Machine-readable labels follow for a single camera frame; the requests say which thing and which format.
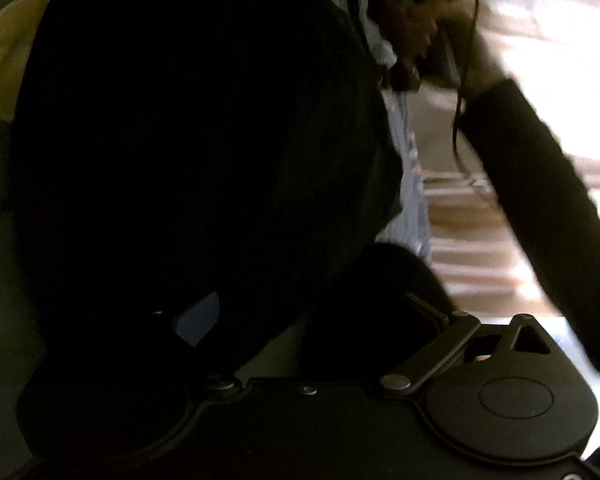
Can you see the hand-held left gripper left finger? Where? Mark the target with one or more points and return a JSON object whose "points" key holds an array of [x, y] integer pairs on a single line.
{"points": [[197, 317]]}

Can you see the yellow cloth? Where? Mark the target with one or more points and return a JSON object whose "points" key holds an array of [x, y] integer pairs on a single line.
{"points": [[5, 60]]}

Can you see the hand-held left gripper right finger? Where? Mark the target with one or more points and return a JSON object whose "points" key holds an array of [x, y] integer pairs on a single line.
{"points": [[432, 310]]}

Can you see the person's right forearm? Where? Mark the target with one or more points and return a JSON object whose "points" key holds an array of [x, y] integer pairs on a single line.
{"points": [[540, 180]]}

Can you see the person's right hand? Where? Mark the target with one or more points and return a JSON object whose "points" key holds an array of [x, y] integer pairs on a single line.
{"points": [[415, 30]]}

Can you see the light blue patterned cloth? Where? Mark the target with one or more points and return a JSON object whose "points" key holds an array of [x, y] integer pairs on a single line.
{"points": [[410, 200]]}

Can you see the black button shirt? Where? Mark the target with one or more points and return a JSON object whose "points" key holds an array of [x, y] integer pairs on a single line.
{"points": [[190, 160]]}

